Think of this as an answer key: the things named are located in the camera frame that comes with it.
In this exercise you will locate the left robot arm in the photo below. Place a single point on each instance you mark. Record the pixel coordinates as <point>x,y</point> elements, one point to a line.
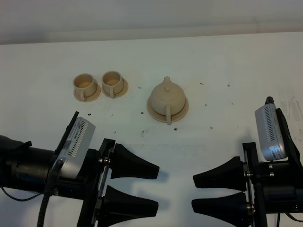
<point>26,168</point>

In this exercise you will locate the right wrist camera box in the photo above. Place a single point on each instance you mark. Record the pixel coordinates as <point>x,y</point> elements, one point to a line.
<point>269,133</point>

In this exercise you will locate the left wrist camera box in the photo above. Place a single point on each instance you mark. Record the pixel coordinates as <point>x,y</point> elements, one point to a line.
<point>74,147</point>

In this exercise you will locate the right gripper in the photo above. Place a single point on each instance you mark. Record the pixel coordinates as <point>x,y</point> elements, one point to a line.
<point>275,187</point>

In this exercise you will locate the teacup saucer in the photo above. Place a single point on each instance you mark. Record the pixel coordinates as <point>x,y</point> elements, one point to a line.
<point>90,98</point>
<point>124,88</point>

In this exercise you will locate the left teacup saucer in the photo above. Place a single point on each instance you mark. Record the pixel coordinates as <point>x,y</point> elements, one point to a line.
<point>90,98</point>

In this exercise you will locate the beige teacup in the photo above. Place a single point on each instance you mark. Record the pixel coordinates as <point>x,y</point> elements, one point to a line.
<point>111,75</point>
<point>85,85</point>

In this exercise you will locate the beige teapot saucer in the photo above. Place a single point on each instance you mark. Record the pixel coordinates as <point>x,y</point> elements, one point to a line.
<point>162,118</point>

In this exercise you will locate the right beige teacup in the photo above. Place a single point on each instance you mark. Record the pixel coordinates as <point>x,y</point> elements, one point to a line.
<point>111,75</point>

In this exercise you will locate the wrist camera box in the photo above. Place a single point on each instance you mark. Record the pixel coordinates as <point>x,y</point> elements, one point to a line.
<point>269,133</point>
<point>74,147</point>

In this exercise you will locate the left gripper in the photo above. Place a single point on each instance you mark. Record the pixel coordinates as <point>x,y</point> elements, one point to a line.
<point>116,206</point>

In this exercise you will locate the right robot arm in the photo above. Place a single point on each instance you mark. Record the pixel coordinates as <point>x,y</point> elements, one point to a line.
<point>263,188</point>

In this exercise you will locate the beige ceramic teapot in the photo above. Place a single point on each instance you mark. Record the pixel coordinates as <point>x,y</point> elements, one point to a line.
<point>168,99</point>

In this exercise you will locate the right teacup saucer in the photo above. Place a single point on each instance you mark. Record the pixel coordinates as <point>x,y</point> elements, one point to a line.
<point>124,88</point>

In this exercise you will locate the left beige teacup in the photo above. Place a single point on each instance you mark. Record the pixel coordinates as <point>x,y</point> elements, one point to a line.
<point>85,85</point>

